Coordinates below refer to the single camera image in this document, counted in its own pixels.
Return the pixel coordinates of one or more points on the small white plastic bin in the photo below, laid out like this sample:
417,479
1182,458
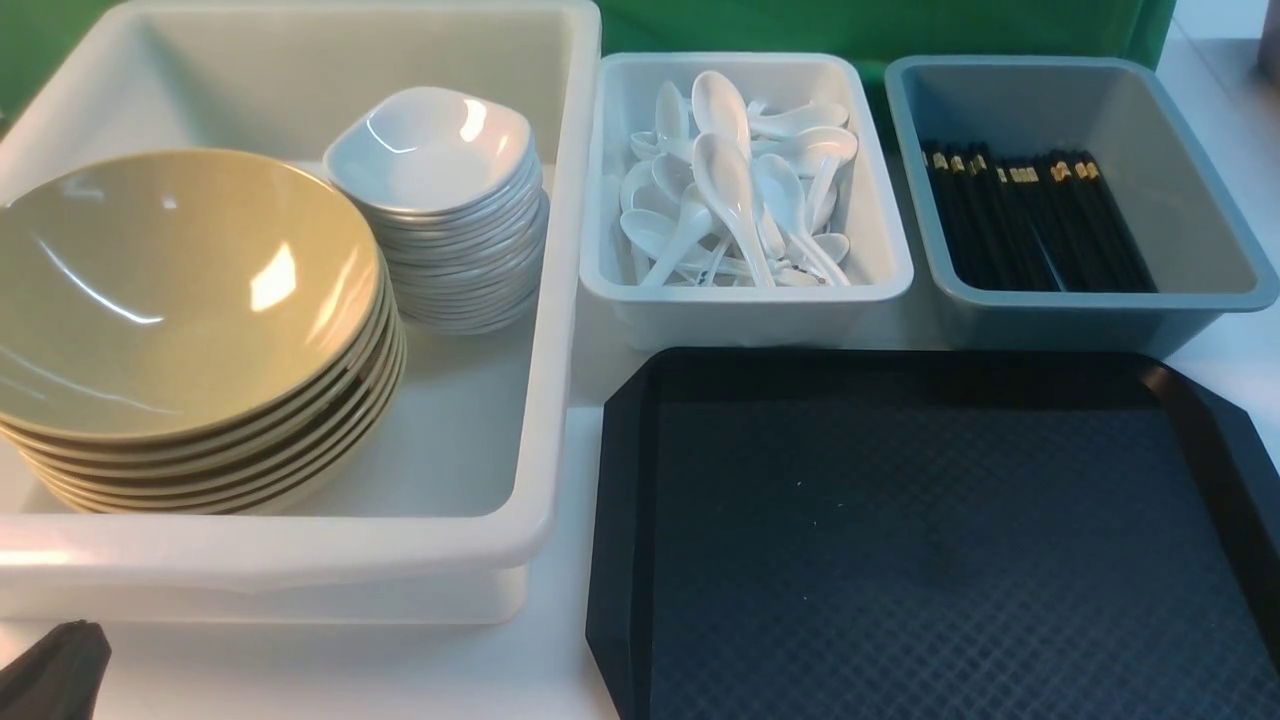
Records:
878,262

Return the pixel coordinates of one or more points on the white ceramic soup spoon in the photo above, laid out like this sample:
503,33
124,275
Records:
718,109

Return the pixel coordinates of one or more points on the white sauce dish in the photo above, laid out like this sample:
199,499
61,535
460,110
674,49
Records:
432,150

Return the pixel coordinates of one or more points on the pile of white spoons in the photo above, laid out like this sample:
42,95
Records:
686,213

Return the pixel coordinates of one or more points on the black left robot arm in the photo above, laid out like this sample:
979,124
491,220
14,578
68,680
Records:
58,677

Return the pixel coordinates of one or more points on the stack of tan bowls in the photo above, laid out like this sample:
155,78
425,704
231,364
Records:
264,462

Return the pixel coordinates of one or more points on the green backdrop cloth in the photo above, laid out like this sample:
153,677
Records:
873,33

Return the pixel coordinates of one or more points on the large white plastic bin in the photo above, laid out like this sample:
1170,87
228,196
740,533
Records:
435,518

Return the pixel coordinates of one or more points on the bundle of black chopsticks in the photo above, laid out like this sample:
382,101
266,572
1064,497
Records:
1044,223

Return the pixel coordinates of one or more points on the stack of white dishes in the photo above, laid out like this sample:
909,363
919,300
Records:
474,277

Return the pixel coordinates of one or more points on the tan noodle bowl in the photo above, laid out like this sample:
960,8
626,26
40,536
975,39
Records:
157,294

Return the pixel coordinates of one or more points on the black serving tray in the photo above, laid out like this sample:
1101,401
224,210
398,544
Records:
791,533

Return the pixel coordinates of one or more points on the grey-blue plastic bin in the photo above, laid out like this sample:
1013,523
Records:
1205,260

